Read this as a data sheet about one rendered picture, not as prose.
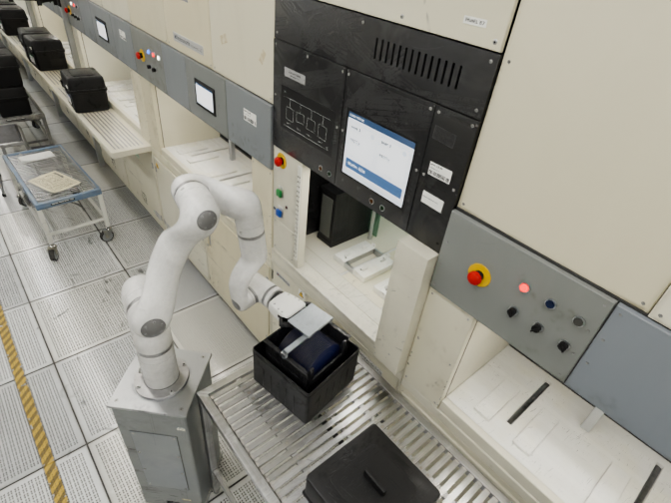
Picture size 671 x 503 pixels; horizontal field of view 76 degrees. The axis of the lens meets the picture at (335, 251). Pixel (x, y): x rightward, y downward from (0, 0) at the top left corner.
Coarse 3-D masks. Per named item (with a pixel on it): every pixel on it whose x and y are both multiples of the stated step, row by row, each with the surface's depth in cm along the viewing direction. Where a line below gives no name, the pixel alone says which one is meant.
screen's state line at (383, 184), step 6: (348, 162) 145; (354, 162) 142; (354, 168) 143; (360, 168) 141; (360, 174) 142; (366, 174) 140; (372, 174) 138; (372, 180) 138; (378, 180) 136; (384, 180) 134; (378, 186) 137; (384, 186) 135; (390, 186) 133; (390, 192) 134; (396, 192) 132
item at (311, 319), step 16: (288, 320) 143; (304, 320) 144; (320, 320) 145; (272, 336) 151; (304, 336) 148; (336, 336) 157; (272, 352) 150; (288, 352) 142; (288, 368) 147; (304, 368) 140; (304, 384) 145
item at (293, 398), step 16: (256, 352) 151; (352, 352) 160; (256, 368) 157; (272, 368) 148; (336, 368) 148; (352, 368) 160; (272, 384) 153; (288, 384) 145; (320, 384) 143; (336, 384) 155; (288, 400) 150; (304, 400) 142; (320, 400) 149; (304, 416) 147
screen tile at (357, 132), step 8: (352, 128) 138; (360, 128) 135; (352, 136) 139; (360, 136) 136; (368, 136) 133; (376, 136) 131; (352, 144) 140; (368, 144) 134; (352, 152) 141; (360, 152) 138; (368, 152) 136; (360, 160) 140; (368, 160) 137
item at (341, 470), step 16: (368, 432) 138; (352, 448) 134; (368, 448) 134; (384, 448) 135; (336, 464) 129; (352, 464) 130; (368, 464) 130; (384, 464) 131; (400, 464) 131; (320, 480) 125; (336, 480) 125; (352, 480) 126; (368, 480) 126; (384, 480) 127; (400, 480) 127; (416, 480) 128; (320, 496) 122; (336, 496) 122; (352, 496) 122; (368, 496) 123; (384, 496) 123; (400, 496) 124; (416, 496) 124; (432, 496) 125
